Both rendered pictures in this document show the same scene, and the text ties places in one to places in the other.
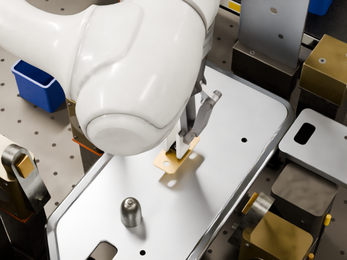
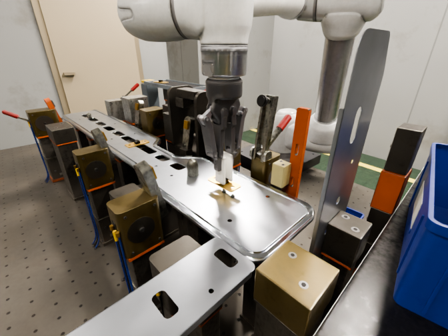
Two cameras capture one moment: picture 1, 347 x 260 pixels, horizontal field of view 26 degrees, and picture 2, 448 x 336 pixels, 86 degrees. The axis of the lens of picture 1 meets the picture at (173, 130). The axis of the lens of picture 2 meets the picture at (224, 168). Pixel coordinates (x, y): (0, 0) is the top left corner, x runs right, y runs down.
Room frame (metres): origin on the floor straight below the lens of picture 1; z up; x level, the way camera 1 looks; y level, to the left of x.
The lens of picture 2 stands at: (0.76, -0.51, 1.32)
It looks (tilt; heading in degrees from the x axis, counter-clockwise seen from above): 26 degrees down; 103
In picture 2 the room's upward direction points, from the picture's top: straight up
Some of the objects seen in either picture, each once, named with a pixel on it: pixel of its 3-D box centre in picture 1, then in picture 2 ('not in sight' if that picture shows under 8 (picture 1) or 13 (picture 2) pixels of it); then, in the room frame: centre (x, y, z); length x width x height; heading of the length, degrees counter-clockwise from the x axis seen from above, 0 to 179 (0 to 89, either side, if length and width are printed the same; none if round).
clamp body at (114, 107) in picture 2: not in sight; (123, 130); (-0.14, 0.72, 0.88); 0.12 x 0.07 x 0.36; 57
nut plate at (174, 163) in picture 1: (176, 148); (223, 181); (0.65, -0.01, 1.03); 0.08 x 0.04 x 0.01; 147
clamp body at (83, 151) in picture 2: not in sight; (98, 199); (0.20, 0.06, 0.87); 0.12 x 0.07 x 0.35; 57
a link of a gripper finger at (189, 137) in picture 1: (193, 133); (215, 161); (0.63, -0.03, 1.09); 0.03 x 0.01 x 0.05; 57
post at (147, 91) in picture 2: not in sight; (154, 121); (0.03, 0.80, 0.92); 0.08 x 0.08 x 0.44; 57
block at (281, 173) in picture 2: not in sight; (275, 221); (0.78, 0.05, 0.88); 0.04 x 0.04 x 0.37; 57
